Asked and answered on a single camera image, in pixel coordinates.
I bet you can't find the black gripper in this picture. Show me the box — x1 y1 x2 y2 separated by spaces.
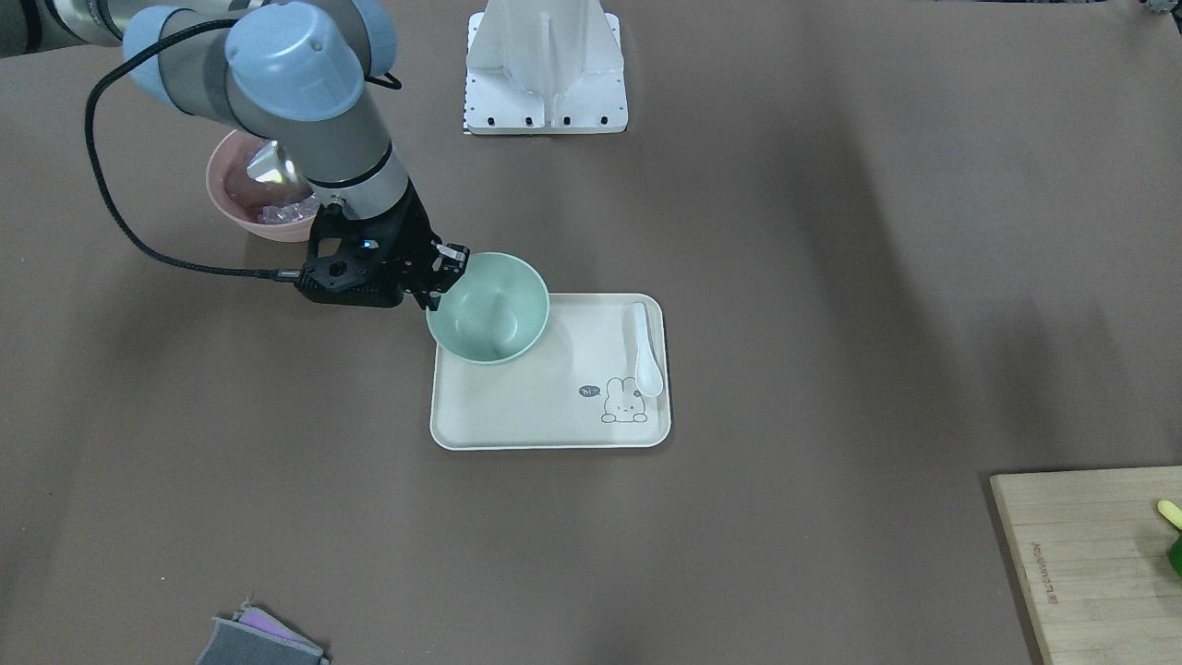
296 182 470 311

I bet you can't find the green bowl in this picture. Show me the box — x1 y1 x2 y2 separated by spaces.
426 252 550 366

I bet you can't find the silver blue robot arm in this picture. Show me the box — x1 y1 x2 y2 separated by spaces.
4 1 469 311

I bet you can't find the pink bowl with ice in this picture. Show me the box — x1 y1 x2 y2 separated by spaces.
204 130 314 243

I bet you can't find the cream serving tray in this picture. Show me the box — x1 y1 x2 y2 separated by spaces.
429 292 674 451

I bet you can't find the metal scoop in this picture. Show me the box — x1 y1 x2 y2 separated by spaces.
246 141 311 202

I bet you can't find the white ceramic spoon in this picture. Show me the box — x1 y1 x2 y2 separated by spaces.
632 300 665 397

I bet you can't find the grey folded cloth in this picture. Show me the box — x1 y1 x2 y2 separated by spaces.
196 602 330 664

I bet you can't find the bamboo cutting board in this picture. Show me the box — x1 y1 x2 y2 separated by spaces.
989 467 1181 664

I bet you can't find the yellow plastic knife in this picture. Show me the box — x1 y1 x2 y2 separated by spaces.
1155 498 1182 532

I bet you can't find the green lime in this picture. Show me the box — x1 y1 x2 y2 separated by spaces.
1165 536 1182 576

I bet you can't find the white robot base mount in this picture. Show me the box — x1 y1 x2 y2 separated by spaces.
462 1 630 136

